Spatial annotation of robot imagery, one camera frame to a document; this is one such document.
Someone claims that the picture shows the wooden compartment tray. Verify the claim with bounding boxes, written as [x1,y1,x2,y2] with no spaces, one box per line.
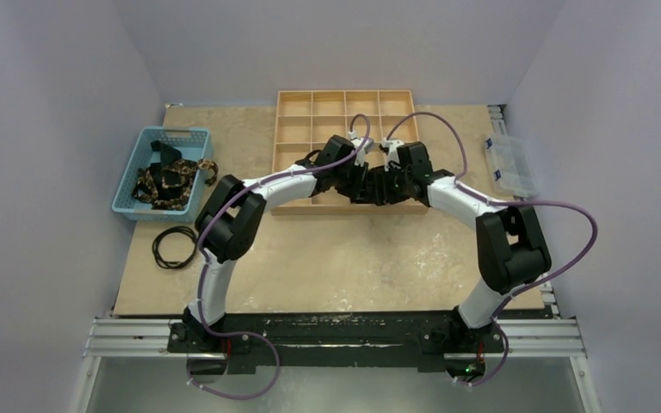
[268,89,426,217]

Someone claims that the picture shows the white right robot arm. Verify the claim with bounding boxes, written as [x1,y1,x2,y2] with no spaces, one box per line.
[375,139,552,350]

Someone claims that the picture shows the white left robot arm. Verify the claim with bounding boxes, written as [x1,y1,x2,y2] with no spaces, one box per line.
[187,133,374,352]

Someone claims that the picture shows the clear plastic box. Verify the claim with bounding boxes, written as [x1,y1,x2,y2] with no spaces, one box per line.
[483,133,541,199]

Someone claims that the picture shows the leopard print tie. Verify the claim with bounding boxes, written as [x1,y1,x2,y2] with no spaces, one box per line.
[131,158,219,211]

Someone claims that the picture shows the blue plastic basket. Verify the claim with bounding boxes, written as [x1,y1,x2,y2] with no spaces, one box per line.
[112,126,218,223]

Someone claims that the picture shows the black tie in basket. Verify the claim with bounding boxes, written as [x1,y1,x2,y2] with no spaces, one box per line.
[148,140,182,188]

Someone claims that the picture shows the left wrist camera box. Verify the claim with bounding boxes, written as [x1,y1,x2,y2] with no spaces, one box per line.
[346,131,375,167]

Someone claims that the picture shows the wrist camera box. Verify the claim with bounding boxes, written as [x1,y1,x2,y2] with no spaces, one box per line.
[346,131,375,167]
[379,138,405,171]

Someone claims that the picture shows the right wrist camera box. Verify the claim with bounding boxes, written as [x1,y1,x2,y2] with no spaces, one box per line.
[379,138,405,171]

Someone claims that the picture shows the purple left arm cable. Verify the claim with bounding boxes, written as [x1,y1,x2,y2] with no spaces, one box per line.
[195,114,373,343]

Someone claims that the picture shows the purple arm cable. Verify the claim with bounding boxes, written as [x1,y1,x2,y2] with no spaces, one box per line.
[384,111,600,387]
[195,114,373,343]

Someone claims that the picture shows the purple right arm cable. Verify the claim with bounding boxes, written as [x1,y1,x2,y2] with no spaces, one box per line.
[384,111,600,387]

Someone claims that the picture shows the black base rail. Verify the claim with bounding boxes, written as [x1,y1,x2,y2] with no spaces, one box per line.
[167,310,505,379]

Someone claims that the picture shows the black coiled cable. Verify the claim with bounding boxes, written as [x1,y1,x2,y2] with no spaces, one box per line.
[151,225,201,270]

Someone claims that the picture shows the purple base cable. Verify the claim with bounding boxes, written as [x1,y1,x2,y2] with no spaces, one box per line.
[185,332,281,400]

